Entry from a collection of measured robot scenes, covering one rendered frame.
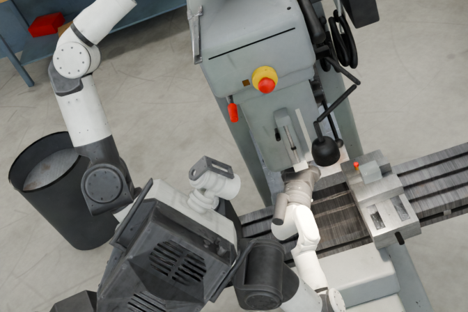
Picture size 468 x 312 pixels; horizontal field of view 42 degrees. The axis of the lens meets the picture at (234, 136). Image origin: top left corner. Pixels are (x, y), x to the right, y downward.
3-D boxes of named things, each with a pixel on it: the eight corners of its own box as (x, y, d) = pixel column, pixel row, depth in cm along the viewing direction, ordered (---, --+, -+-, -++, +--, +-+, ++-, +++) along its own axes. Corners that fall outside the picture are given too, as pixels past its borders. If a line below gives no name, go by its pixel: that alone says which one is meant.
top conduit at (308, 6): (327, 41, 143) (324, 29, 141) (310, 47, 144) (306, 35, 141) (292, -38, 178) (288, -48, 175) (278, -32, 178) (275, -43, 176)
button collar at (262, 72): (281, 86, 144) (274, 66, 140) (257, 95, 144) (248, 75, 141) (279, 81, 145) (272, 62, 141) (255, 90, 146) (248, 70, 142)
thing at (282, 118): (308, 168, 177) (289, 115, 163) (295, 172, 177) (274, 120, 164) (306, 159, 180) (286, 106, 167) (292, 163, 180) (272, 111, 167)
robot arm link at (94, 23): (112, -11, 138) (52, 45, 141) (102, -13, 128) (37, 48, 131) (144, 24, 139) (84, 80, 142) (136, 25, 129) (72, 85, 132)
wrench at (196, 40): (207, 61, 132) (205, 58, 132) (190, 67, 133) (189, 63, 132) (203, 7, 151) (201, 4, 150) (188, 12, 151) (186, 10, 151)
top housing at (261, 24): (320, 67, 144) (302, 10, 134) (216, 104, 147) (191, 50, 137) (285, -20, 180) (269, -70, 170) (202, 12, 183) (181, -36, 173)
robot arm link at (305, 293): (350, 333, 159) (307, 294, 147) (307, 348, 164) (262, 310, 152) (344, 295, 168) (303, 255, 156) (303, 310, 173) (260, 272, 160)
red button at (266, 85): (278, 92, 141) (273, 79, 138) (261, 97, 141) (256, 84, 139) (275, 83, 143) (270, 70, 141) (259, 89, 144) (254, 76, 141)
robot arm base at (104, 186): (103, 232, 134) (144, 199, 134) (64, 188, 131) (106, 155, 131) (107, 213, 149) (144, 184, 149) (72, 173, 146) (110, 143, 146)
